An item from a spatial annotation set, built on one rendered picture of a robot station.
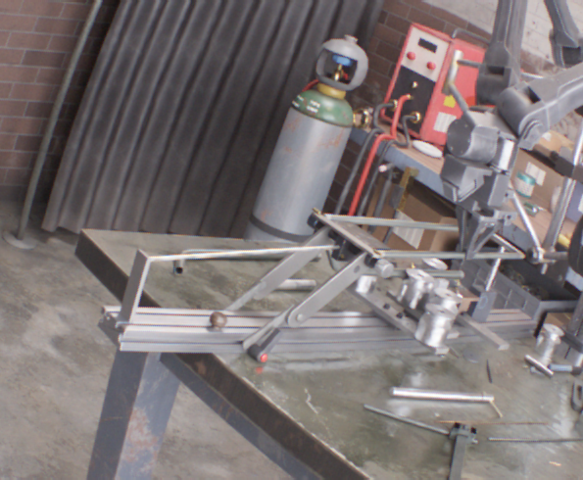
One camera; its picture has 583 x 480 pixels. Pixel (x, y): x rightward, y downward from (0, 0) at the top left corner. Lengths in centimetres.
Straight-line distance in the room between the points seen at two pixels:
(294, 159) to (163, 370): 193
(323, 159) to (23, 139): 138
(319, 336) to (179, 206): 296
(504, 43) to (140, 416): 86
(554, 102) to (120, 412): 84
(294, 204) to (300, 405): 222
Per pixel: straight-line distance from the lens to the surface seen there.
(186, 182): 445
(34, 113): 435
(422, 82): 381
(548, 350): 194
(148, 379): 168
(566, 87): 162
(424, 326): 161
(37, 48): 424
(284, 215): 358
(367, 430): 138
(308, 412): 137
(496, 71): 180
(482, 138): 156
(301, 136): 353
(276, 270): 154
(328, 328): 158
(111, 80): 402
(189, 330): 141
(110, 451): 178
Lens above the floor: 144
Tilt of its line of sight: 17 degrees down
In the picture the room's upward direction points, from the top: 20 degrees clockwise
